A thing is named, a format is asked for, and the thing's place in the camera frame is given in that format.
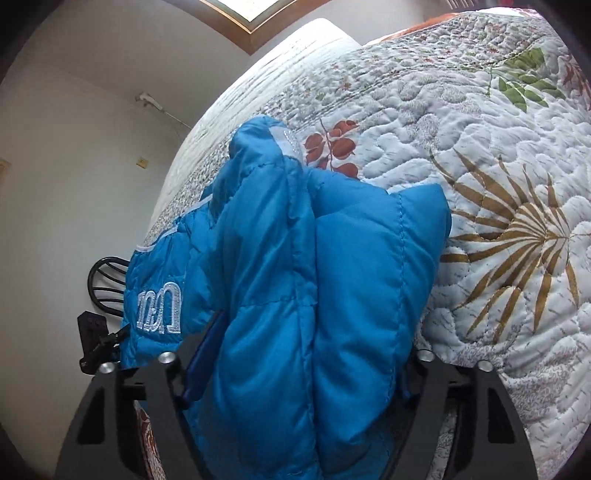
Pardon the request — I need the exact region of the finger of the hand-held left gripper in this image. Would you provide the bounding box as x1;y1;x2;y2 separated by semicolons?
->
77;311;131;374

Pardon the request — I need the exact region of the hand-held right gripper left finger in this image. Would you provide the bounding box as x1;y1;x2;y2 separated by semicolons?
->
55;310;223;480

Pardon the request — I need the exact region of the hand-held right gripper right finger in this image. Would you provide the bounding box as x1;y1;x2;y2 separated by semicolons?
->
396;349;539;480

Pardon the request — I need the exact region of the blue puffer jacket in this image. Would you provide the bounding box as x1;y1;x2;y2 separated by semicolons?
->
121;115;453;480

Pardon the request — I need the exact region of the floral quilted bedspread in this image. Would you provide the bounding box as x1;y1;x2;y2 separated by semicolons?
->
133;8;591;480

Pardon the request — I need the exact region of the large wooden framed window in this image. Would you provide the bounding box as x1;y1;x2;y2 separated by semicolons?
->
170;0;334;54

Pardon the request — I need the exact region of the white handset cord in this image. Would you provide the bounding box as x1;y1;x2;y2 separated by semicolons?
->
157;105;197;132

